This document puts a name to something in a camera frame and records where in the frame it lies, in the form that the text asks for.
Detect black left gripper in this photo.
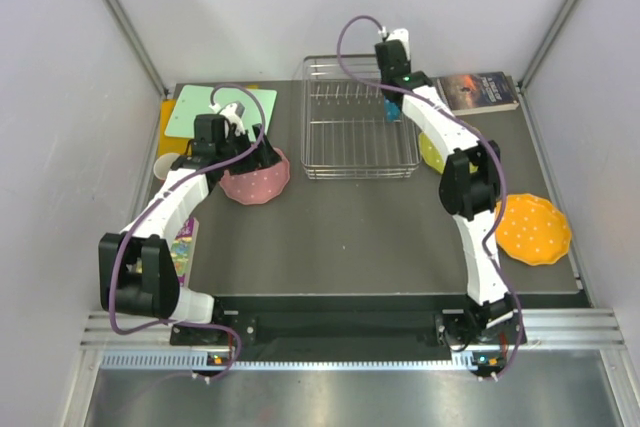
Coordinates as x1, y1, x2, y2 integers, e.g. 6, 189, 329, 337
216, 124, 281, 176

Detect pink polka dot plate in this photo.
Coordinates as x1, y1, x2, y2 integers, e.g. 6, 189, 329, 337
219, 148, 290, 206

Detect blue polka dot plate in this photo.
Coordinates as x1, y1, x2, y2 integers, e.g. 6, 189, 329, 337
384, 99, 402, 122

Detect metal wire dish rack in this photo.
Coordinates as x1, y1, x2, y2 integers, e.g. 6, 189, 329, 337
301, 55, 420, 180

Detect green polka dot plate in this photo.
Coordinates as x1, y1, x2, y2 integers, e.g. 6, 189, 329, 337
418, 133, 445, 174

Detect orange polka dot plate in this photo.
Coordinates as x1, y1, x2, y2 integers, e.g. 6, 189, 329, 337
496, 193, 572, 266

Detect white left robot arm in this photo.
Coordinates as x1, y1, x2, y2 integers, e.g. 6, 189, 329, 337
98, 114, 283, 344

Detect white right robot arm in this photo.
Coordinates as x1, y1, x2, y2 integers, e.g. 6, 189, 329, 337
375, 35, 514, 343

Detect mint green cutting board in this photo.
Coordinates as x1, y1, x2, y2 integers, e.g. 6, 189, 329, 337
164, 84, 278, 142

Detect dark cover book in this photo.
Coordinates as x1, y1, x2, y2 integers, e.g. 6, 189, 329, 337
436, 71, 519, 116

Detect yellow cutting board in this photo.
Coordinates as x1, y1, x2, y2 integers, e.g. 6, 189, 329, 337
157, 85, 261, 157

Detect orange mug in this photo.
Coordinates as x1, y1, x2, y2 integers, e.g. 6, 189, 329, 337
152, 152, 180, 181

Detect purple treehouse book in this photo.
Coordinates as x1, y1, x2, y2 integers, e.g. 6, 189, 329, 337
170, 217, 199, 287

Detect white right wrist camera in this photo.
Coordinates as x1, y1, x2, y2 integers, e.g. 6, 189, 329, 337
379, 27, 411, 64

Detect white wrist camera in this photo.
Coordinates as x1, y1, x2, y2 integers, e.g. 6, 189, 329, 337
209, 102, 246, 136
379, 27, 411, 64

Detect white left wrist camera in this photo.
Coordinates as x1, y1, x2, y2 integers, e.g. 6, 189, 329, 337
209, 102, 246, 136

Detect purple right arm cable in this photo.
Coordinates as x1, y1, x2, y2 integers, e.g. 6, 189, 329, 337
336, 15, 526, 381

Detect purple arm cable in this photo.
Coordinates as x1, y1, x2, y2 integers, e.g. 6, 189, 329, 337
108, 84, 269, 383
336, 15, 526, 381

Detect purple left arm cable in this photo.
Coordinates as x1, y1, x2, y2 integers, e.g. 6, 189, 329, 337
108, 84, 269, 383

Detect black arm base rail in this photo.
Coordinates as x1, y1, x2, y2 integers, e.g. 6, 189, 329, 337
164, 291, 531, 351

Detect perforated cable duct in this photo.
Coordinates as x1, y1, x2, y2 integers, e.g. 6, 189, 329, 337
100, 349, 499, 372

